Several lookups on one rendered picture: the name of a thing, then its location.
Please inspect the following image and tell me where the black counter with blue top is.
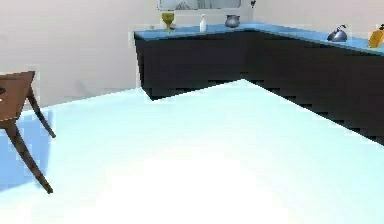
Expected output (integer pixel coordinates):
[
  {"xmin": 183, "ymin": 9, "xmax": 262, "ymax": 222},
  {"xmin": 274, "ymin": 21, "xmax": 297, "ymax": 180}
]
[{"xmin": 133, "ymin": 22, "xmax": 384, "ymax": 147}]

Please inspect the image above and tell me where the white bottle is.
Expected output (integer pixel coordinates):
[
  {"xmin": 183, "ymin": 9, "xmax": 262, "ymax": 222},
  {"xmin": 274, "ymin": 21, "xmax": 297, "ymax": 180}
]
[{"xmin": 199, "ymin": 13, "xmax": 208, "ymax": 33}]

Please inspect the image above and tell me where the yellow goblet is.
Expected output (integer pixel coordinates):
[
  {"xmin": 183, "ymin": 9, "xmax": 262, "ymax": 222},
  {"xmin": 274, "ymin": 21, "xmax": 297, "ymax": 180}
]
[{"xmin": 161, "ymin": 12, "xmax": 176, "ymax": 33}]

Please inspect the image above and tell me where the grey round pot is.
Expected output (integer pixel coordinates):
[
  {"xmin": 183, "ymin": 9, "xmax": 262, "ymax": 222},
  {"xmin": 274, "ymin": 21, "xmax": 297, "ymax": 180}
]
[{"xmin": 224, "ymin": 14, "xmax": 241, "ymax": 29}]

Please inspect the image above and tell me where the white framed window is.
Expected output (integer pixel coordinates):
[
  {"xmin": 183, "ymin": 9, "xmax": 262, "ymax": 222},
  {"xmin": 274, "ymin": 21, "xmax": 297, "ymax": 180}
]
[{"xmin": 156, "ymin": 0, "xmax": 243, "ymax": 12}]

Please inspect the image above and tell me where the brown wooden table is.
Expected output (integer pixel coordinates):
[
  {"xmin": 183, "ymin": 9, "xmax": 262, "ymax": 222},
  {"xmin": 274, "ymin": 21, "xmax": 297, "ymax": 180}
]
[{"xmin": 0, "ymin": 70, "xmax": 57, "ymax": 195}]

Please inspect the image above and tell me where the yellow bottle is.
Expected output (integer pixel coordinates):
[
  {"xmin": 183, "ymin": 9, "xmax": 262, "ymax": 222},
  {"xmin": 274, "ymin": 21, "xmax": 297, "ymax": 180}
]
[{"xmin": 367, "ymin": 23, "xmax": 384, "ymax": 49}]

